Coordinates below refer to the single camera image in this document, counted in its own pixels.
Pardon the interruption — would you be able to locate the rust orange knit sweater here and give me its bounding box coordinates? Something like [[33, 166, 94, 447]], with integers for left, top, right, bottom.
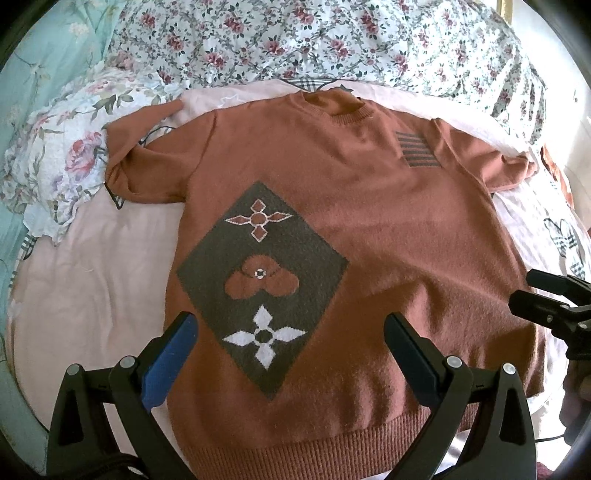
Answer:
[[105, 88, 545, 479]]

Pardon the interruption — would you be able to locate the pink bed sheet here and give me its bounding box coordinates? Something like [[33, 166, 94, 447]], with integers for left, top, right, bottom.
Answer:
[[1, 80, 590, 434]]

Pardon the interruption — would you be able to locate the white floral pillow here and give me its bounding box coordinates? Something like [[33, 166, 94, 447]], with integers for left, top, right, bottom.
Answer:
[[1, 62, 188, 244]]

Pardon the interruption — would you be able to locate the teal floral blanket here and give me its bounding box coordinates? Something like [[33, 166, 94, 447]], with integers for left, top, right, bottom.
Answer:
[[1, 1, 124, 479]]

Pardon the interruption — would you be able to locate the person's right hand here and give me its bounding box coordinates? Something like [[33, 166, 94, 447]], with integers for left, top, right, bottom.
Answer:
[[559, 361, 591, 445]]

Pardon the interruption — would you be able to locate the small floral print quilt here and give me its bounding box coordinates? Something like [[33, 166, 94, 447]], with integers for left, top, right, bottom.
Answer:
[[109, 0, 546, 144]]

